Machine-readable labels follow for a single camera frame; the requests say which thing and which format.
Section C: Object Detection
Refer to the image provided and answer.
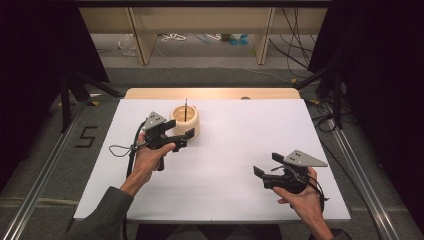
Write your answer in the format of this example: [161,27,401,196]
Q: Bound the light wooden table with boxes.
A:
[123,87,302,101]

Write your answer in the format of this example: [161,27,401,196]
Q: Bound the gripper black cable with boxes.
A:
[108,120,148,179]
[270,164,330,213]

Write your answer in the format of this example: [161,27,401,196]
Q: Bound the white cable bundle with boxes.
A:
[161,32,188,43]

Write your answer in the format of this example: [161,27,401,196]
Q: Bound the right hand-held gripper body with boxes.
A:
[261,149,329,195]

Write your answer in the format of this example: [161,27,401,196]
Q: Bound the light wooden shelf unit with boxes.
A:
[78,6,330,67]

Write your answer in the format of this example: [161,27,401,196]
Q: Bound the person's right hand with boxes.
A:
[272,166,327,219]

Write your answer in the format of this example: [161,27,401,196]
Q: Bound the hanging black cables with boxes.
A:
[268,6,318,72]

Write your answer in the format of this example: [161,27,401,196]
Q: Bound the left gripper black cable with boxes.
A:
[108,120,148,179]

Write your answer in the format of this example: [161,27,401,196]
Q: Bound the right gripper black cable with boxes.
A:
[270,164,330,213]

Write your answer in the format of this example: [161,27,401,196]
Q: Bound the black tripod stand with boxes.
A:
[59,69,123,135]
[293,62,345,130]

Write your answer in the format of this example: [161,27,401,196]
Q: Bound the person's left hand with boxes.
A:
[131,131,177,184]

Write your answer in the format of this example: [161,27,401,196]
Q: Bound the white board sheet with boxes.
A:
[72,98,352,223]

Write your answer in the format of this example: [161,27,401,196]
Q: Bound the blue plastic object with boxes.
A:
[229,33,250,47]

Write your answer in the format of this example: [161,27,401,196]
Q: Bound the aluminium floor rail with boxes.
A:
[327,117,402,240]
[0,109,86,240]

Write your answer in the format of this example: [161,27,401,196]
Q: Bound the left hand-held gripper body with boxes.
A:
[142,111,183,172]

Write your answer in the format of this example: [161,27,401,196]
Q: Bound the black curtain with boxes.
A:
[308,0,424,232]
[0,0,110,189]

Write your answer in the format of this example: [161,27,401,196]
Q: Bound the cream ribbed pen holder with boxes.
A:
[169,104,201,139]

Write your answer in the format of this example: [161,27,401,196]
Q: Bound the clear plastic object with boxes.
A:
[117,32,139,57]

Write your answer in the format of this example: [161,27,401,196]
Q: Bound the black floor cables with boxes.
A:
[307,97,338,134]

